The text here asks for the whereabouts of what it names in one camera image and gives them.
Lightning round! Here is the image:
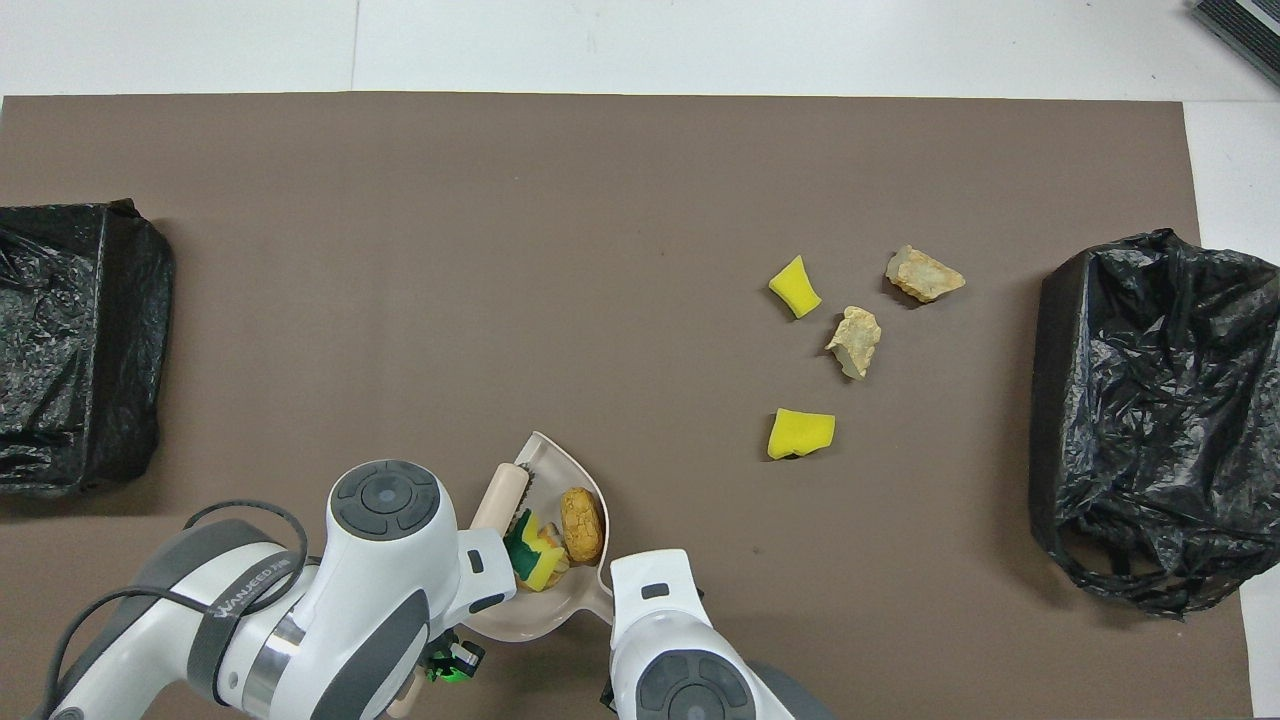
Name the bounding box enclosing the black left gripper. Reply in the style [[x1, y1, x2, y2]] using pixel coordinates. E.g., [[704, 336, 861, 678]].
[[420, 640, 488, 686]]

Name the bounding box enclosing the beige plastic dustpan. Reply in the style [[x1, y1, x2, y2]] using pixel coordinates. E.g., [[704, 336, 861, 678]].
[[460, 431, 616, 643]]

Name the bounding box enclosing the green and yellow sponge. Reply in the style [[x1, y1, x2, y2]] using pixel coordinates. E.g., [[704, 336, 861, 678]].
[[503, 508, 571, 593]]

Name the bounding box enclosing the beige brush with black bristles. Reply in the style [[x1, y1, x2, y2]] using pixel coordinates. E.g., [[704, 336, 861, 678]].
[[385, 462, 536, 720]]

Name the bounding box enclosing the brown oval toy bun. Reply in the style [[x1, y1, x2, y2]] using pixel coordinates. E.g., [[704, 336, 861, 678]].
[[558, 487, 606, 566]]

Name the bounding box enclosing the smooth black bag bin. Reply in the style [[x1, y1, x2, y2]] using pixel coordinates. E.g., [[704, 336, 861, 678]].
[[0, 198, 176, 498]]

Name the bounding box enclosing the open crumpled black bag bin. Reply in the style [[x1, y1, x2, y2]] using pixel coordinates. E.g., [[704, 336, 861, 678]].
[[1030, 228, 1280, 619]]

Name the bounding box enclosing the yellow rectangular sponge piece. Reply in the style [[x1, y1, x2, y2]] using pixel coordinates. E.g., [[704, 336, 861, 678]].
[[767, 408, 836, 461]]

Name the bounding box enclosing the brown table mat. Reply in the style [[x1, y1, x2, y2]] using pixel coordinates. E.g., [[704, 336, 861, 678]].
[[0, 92, 1256, 720]]

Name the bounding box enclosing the yellow wedge sponge piece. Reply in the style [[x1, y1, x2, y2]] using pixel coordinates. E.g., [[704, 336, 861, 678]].
[[769, 255, 823, 319]]

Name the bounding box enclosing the pale beige crumpled chunk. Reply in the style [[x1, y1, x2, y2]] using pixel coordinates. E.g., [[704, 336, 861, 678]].
[[886, 245, 967, 303], [826, 306, 883, 381]]

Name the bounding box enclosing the dark grey ribbed device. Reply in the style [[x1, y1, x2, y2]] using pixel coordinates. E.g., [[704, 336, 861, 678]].
[[1190, 0, 1280, 86]]

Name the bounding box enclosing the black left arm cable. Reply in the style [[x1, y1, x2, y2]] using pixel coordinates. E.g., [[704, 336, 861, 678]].
[[40, 500, 311, 720]]

